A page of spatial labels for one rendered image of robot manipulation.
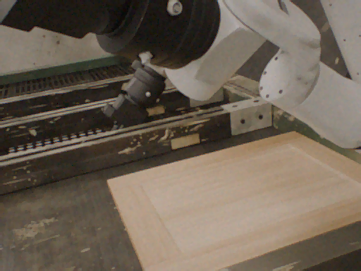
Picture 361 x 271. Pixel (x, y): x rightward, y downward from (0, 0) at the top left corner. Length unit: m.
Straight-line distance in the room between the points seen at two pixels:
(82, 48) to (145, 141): 5.08
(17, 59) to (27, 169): 5.00
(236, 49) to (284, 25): 0.05
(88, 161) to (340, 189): 0.56
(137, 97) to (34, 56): 4.98
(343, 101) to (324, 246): 0.24
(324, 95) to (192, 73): 0.14
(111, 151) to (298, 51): 0.66
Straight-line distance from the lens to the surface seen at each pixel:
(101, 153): 0.97
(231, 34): 0.36
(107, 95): 1.56
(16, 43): 5.94
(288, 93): 0.42
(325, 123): 0.47
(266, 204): 0.75
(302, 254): 0.60
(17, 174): 0.98
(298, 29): 0.39
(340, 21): 0.53
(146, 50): 0.32
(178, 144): 1.02
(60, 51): 5.98
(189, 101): 1.33
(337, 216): 0.72
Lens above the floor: 1.57
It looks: 25 degrees down
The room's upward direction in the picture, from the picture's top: 72 degrees counter-clockwise
